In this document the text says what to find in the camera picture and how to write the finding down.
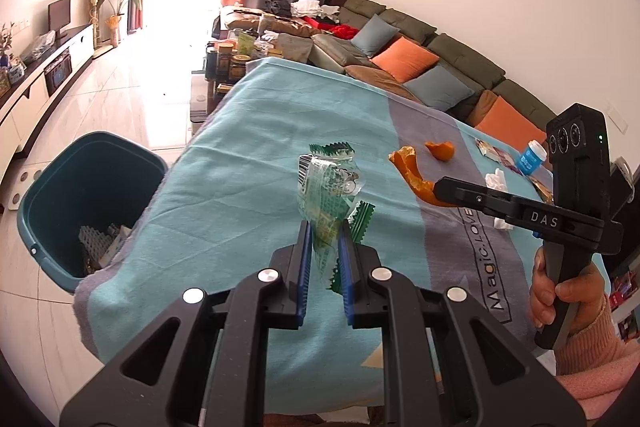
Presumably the person's right forearm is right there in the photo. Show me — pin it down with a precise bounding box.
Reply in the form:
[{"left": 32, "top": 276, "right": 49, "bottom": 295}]
[{"left": 550, "top": 294, "right": 640, "bottom": 425}]

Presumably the blue-grey cushion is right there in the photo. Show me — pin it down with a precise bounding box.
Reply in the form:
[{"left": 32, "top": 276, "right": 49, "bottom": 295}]
[
  {"left": 352, "top": 14, "right": 396, "bottom": 56},
  {"left": 404, "top": 66, "right": 476, "bottom": 112}
]

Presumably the teal plastic bin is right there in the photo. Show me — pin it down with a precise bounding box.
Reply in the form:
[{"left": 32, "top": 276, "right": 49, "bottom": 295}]
[{"left": 16, "top": 131, "right": 170, "bottom": 293}]

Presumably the white tv cabinet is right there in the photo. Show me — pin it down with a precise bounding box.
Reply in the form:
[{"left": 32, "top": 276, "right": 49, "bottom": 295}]
[{"left": 0, "top": 23, "right": 96, "bottom": 212}]

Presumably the person's right hand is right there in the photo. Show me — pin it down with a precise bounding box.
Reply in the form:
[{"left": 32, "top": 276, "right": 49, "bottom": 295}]
[{"left": 529, "top": 247, "right": 608, "bottom": 335}]

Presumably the white foam fruit net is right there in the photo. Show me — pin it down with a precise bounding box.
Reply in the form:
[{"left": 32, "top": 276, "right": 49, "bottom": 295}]
[{"left": 77, "top": 224, "right": 113, "bottom": 265}]

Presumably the small orange peel piece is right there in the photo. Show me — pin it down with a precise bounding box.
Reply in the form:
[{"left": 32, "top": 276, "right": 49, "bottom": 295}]
[{"left": 425, "top": 141, "right": 456, "bottom": 162}]

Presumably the glass coffee table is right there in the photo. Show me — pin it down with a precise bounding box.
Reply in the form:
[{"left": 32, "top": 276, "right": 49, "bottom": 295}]
[{"left": 190, "top": 42, "right": 241, "bottom": 122}]

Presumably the long curved orange peel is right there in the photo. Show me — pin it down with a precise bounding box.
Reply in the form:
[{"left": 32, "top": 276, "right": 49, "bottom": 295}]
[{"left": 389, "top": 146, "right": 463, "bottom": 208}]

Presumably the black monitor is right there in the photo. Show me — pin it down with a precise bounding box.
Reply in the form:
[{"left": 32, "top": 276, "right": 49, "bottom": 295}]
[{"left": 47, "top": 0, "right": 72, "bottom": 38}]

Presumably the small gold foil scrap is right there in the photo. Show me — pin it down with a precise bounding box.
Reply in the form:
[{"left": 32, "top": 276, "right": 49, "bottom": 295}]
[{"left": 530, "top": 177, "right": 553, "bottom": 202}]

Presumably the orange cushion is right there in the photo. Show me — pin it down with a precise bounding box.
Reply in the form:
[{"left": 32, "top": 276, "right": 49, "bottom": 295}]
[
  {"left": 371, "top": 37, "right": 441, "bottom": 84},
  {"left": 474, "top": 97, "right": 548, "bottom": 152}
]

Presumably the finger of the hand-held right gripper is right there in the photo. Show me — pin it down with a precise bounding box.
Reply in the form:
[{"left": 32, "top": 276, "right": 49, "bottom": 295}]
[{"left": 432, "top": 176, "right": 513, "bottom": 217}]

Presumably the beige patterned bag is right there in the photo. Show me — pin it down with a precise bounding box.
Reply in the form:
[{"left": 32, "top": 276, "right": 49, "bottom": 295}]
[{"left": 275, "top": 33, "right": 313, "bottom": 64}]

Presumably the red cloth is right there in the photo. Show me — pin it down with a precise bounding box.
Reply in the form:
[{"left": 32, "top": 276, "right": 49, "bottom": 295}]
[{"left": 305, "top": 18, "right": 361, "bottom": 40}]

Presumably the clear green printed wrapper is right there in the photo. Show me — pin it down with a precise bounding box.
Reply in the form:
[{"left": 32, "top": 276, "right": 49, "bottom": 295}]
[{"left": 297, "top": 142, "right": 363, "bottom": 278}]

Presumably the white clothes pile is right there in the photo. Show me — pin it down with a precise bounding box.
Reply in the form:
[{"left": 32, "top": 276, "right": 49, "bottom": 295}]
[{"left": 290, "top": 0, "right": 341, "bottom": 20}]

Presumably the clear plastic bag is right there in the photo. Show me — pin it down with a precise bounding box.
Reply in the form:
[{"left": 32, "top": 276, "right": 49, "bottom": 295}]
[{"left": 22, "top": 31, "right": 56, "bottom": 62}]

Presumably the small vase plant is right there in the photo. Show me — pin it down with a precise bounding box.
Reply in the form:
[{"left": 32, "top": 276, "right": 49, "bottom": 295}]
[{"left": 0, "top": 22, "right": 16, "bottom": 68}]

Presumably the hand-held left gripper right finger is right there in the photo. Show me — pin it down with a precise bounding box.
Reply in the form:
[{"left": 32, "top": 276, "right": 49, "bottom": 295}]
[{"left": 337, "top": 221, "right": 587, "bottom": 427}]

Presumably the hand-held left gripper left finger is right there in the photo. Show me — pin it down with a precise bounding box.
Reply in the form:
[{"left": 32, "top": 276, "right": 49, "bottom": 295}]
[{"left": 59, "top": 220, "right": 315, "bottom": 427}]

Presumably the brown jar with gold lid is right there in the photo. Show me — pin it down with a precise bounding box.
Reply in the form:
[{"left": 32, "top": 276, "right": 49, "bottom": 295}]
[
  {"left": 216, "top": 44, "right": 236, "bottom": 80},
  {"left": 230, "top": 54, "right": 251, "bottom": 82}
]

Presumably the olive green sofa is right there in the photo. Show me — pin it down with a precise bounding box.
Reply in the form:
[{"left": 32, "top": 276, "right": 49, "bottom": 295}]
[{"left": 215, "top": 0, "right": 558, "bottom": 142}]

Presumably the blue cup with white lid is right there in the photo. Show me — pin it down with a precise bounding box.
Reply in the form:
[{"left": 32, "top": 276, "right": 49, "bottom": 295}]
[{"left": 515, "top": 141, "right": 547, "bottom": 178}]

